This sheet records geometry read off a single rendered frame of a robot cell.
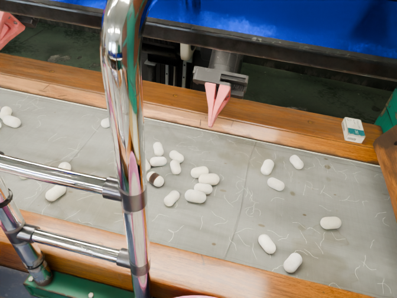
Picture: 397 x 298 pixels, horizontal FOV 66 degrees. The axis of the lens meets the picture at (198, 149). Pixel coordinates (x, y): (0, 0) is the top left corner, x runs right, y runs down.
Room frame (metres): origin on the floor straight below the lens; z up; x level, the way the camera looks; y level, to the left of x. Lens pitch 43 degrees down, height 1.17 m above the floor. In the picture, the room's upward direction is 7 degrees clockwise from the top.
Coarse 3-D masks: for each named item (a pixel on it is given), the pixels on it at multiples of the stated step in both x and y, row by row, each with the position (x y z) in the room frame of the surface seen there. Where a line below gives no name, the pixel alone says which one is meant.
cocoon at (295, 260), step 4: (292, 256) 0.24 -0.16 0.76; (296, 256) 0.24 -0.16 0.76; (300, 256) 0.24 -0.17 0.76; (288, 260) 0.23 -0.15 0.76; (292, 260) 0.23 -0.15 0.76; (296, 260) 0.23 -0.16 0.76; (300, 260) 0.23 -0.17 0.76; (284, 264) 0.23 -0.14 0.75; (288, 264) 0.22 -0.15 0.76; (292, 264) 0.22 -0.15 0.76; (296, 264) 0.23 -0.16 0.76; (300, 264) 0.23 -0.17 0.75; (284, 268) 0.22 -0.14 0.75; (288, 268) 0.22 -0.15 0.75; (292, 268) 0.22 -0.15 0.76; (296, 268) 0.22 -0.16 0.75; (288, 272) 0.22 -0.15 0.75; (292, 272) 0.22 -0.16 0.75
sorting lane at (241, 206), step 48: (0, 96) 0.56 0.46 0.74; (0, 144) 0.41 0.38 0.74; (48, 144) 0.43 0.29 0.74; (96, 144) 0.44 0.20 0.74; (192, 144) 0.48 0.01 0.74; (240, 144) 0.49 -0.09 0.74; (240, 192) 0.36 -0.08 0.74; (288, 192) 0.37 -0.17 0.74; (336, 192) 0.39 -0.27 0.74; (384, 192) 0.40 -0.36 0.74; (192, 240) 0.25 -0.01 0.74; (240, 240) 0.26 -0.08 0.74; (288, 240) 0.27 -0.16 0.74; (336, 240) 0.28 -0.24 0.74; (384, 240) 0.30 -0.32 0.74; (384, 288) 0.21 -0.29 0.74
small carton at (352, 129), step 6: (348, 120) 0.56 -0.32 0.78; (354, 120) 0.57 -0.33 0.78; (360, 120) 0.57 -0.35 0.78; (342, 126) 0.56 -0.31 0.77; (348, 126) 0.54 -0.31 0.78; (354, 126) 0.54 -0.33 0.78; (360, 126) 0.55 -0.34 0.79; (348, 132) 0.52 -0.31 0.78; (354, 132) 0.52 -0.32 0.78; (360, 132) 0.52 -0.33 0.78; (348, 138) 0.51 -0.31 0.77; (354, 138) 0.51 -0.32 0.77; (360, 138) 0.51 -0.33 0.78
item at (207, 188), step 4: (196, 184) 0.35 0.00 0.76; (200, 184) 0.35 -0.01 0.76; (204, 184) 0.35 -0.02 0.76; (208, 184) 0.36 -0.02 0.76; (196, 188) 0.35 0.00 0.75; (200, 188) 0.35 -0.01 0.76; (204, 188) 0.35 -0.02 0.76; (208, 188) 0.35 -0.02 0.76; (212, 188) 0.35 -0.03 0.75; (204, 192) 0.34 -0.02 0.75; (208, 192) 0.34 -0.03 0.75
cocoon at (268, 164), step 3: (264, 162) 0.43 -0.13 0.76; (267, 162) 0.43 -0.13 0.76; (270, 162) 0.43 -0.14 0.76; (273, 162) 0.43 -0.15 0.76; (264, 165) 0.42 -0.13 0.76; (267, 165) 0.42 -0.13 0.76; (270, 165) 0.42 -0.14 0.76; (273, 165) 0.43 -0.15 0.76; (261, 168) 0.42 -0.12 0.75; (264, 168) 0.41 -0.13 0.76; (267, 168) 0.41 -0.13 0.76; (270, 168) 0.41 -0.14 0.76; (261, 171) 0.41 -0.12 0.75; (264, 171) 0.41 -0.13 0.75; (267, 171) 0.41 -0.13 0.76; (270, 171) 0.41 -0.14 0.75; (264, 174) 0.41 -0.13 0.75; (267, 174) 0.41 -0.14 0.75
